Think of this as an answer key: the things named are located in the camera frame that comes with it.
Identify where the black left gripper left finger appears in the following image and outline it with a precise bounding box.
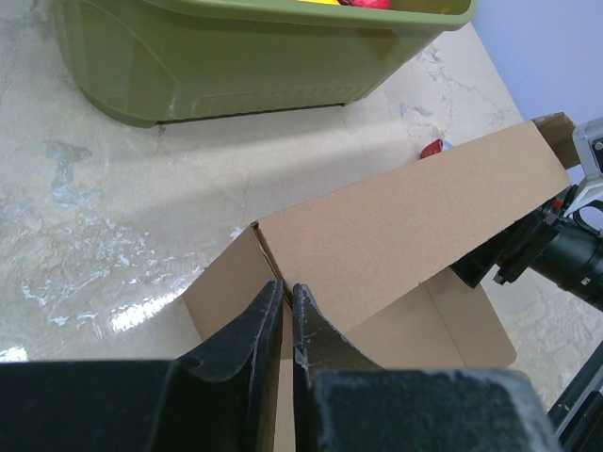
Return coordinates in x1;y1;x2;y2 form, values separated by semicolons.
1;281;284;451

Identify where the aluminium frame rail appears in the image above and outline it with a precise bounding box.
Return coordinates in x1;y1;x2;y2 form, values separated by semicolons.
547;343;603;452

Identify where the brown cardboard box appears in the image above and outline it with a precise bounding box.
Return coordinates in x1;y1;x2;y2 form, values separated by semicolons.
182;111;579;452

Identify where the red white snack packet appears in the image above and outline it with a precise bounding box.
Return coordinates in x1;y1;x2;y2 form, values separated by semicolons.
419;138;453;159

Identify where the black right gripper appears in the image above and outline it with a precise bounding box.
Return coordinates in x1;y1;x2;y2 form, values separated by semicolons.
450;186;602;310

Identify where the red toy apple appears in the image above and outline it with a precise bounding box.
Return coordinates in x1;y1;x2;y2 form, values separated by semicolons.
338;0;392;10

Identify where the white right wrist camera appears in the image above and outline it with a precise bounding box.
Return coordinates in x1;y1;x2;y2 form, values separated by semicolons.
564;117;602;237

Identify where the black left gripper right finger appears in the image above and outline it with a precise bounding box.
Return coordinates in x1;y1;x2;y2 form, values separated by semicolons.
292;283;562;451

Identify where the olive green plastic bin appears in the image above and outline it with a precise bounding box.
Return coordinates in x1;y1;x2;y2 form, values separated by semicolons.
50;0;476;127

